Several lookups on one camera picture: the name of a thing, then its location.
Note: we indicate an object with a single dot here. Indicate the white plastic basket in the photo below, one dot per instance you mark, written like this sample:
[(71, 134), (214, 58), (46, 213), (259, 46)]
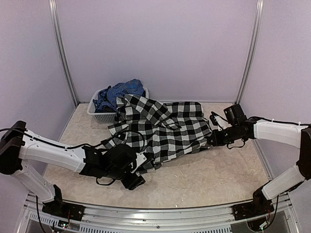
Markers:
[(99, 117)]

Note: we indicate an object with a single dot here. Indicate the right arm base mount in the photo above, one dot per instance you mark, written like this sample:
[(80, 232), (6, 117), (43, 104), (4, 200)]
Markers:
[(259, 205)]

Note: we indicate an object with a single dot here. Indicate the front aluminium rail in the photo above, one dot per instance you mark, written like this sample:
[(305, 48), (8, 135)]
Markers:
[(207, 219)]

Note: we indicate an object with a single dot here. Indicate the blue checkered shirt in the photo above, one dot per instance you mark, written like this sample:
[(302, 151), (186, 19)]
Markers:
[(106, 101)]

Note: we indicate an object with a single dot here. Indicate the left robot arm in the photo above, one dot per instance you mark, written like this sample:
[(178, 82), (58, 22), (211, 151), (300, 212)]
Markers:
[(18, 146)]

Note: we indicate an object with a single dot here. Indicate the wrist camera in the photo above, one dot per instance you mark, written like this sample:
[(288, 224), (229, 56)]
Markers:
[(218, 121), (138, 161)]

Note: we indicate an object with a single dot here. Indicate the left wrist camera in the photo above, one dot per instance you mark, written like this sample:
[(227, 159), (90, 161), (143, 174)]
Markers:
[(138, 161)]

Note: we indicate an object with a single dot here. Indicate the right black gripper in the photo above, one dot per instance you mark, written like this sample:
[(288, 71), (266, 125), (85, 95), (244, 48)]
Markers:
[(217, 141)]

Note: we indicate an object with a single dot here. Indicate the black white plaid shirt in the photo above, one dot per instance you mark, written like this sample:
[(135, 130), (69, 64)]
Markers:
[(162, 131)]

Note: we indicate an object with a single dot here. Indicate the aluminium frame post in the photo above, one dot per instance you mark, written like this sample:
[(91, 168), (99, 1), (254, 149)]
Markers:
[(251, 50), (61, 51)]

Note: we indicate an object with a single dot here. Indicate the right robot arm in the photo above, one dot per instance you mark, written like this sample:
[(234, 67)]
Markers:
[(237, 126)]

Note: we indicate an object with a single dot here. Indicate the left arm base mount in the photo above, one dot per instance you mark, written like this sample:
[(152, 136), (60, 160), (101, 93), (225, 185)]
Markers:
[(63, 208)]

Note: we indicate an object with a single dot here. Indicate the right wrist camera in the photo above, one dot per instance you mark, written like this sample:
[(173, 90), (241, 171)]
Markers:
[(218, 121)]

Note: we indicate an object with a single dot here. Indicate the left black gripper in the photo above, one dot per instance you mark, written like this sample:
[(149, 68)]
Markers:
[(135, 181)]

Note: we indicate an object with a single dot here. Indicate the left aluminium frame post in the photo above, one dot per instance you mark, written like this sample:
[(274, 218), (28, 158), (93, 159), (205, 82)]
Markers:
[(61, 51)]

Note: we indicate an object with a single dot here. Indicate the right aluminium frame post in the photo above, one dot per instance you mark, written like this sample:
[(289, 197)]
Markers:
[(251, 50)]

